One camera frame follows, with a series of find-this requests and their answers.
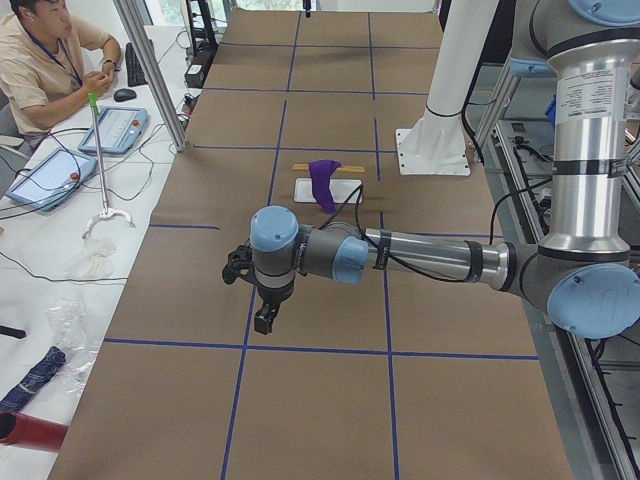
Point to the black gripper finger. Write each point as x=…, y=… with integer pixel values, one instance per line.
x=308, y=7
x=272, y=311
x=262, y=321

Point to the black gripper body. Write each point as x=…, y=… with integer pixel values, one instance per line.
x=272, y=295

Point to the purple towel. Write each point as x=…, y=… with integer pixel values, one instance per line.
x=321, y=172

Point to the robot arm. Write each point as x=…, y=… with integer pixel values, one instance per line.
x=578, y=273

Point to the white rack base tray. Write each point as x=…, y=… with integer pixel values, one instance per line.
x=340, y=190

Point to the wooden rack upper bar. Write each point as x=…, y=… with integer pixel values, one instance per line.
x=342, y=169

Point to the black keyboard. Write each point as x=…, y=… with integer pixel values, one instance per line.
x=134, y=71

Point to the crumpled clear plastic bag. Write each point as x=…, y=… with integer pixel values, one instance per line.
x=72, y=335

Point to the black computer mouse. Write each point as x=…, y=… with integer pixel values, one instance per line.
x=124, y=94

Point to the far teach pendant tablet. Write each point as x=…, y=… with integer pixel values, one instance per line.
x=119, y=128

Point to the teach pendant tablet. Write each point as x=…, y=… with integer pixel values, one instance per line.
x=119, y=128
x=53, y=180

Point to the folded blue umbrella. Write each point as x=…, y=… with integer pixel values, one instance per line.
x=34, y=380

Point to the reacher grabber tool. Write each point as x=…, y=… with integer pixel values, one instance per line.
x=108, y=212

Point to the near teach pendant tablet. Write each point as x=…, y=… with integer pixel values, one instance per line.
x=53, y=180

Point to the blue storage bin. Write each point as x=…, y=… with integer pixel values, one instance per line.
x=550, y=111

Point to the seated man in beige shirt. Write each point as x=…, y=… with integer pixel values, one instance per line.
x=51, y=60

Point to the red cylinder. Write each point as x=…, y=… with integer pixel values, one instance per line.
x=24, y=431

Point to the aluminium frame post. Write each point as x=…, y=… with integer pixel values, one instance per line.
x=133, y=25

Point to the white pedestal column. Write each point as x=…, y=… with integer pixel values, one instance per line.
x=436, y=145

